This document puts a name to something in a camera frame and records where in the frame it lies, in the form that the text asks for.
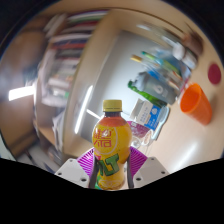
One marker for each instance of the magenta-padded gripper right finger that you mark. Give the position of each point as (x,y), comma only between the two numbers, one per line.
(151,170)

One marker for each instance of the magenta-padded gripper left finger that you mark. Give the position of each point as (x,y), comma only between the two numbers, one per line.
(71,171)

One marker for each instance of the yellow drink bottle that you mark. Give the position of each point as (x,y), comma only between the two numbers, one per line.
(111,140)

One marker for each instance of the pink pouch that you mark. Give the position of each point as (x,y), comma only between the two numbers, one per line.
(138,129)

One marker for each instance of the blue and white carton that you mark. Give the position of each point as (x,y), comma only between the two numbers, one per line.
(146,115)

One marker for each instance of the white under-shelf light bar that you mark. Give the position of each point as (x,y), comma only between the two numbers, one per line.
(83,110)

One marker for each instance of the tall green bottle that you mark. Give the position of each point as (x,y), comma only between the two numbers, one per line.
(143,95)

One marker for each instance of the orange plastic cup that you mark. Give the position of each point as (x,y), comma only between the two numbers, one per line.
(196,105)

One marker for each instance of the ceiling light strip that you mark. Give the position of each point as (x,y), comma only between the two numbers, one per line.
(20,93)

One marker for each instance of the clear bottle with green cap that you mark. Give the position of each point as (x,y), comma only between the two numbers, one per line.
(163,61)

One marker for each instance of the flat round red coaster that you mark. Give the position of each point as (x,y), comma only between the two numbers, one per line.
(214,74)

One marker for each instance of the wooden shelf unit with books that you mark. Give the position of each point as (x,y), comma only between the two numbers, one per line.
(66,46)

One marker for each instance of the brown mug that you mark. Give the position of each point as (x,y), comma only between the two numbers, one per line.
(192,42)

